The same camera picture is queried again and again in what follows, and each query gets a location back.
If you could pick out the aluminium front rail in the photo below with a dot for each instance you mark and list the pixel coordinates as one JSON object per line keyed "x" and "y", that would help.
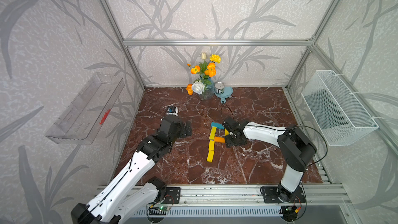
{"x": 250, "y": 195}

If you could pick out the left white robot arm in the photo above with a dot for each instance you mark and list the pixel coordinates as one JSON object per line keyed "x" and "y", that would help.
{"x": 116, "y": 204}

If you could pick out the flower bouquet in vase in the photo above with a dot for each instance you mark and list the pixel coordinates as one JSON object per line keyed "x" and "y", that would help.
{"x": 206, "y": 70}

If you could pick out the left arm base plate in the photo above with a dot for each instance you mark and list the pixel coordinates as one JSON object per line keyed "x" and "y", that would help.
{"x": 172, "y": 195}

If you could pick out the orange block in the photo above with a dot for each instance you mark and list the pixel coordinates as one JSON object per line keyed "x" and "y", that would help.
{"x": 219, "y": 139}

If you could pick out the teal long block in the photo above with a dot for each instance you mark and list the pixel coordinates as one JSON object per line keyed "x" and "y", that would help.
{"x": 217, "y": 125}

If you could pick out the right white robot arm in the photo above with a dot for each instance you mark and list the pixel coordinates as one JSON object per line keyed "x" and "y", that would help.
{"x": 297, "y": 149}

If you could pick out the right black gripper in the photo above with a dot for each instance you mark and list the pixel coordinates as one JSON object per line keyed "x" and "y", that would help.
{"x": 229, "y": 144}

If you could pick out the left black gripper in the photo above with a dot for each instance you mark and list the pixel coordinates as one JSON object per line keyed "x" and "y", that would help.
{"x": 183, "y": 133}

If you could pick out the white wire wall basket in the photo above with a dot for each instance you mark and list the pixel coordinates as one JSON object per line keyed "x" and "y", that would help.
{"x": 341, "y": 117}

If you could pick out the light blue dish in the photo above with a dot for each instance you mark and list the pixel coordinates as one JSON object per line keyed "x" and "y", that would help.
{"x": 223, "y": 94}

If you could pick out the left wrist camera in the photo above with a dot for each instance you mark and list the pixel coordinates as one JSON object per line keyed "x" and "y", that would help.
{"x": 172, "y": 110}

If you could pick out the clear plastic wall tray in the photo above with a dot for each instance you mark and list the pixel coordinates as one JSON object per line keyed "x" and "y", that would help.
{"x": 80, "y": 123}

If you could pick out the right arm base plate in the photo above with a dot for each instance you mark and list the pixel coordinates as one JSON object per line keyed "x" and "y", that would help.
{"x": 270, "y": 194}

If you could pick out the metal tin can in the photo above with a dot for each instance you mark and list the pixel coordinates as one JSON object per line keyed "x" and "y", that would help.
{"x": 219, "y": 88}

